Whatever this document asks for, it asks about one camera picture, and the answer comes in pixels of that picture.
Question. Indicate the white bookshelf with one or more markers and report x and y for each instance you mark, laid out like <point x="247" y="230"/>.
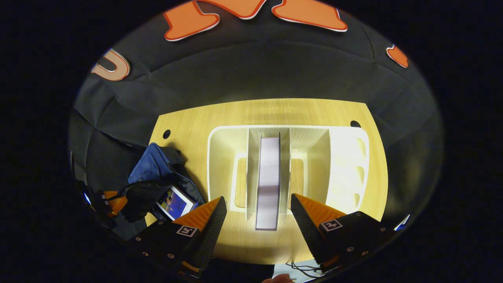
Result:
<point x="346" y="169"/>

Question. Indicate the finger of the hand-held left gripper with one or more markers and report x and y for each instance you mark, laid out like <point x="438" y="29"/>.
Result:
<point x="111" y="195"/>
<point x="118" y="206"/>

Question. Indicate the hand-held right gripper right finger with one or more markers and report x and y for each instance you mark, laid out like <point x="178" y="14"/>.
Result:
<point x="308" y="236"/>

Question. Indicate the grey cover book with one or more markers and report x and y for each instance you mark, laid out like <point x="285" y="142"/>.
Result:
<point x="268" y="181"/>

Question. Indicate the black backdrop cloth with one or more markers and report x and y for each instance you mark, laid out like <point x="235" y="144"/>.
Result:
<point x="255" y="67"/>

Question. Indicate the blue schoolbag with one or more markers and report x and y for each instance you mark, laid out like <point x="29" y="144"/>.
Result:
<point x="151" y="165"/>

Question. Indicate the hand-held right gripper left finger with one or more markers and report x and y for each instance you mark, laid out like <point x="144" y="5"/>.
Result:
<point x="210" y="239"/>

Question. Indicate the blue cover book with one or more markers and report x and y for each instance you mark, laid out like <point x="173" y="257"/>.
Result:
<point x="175" y="202"/>

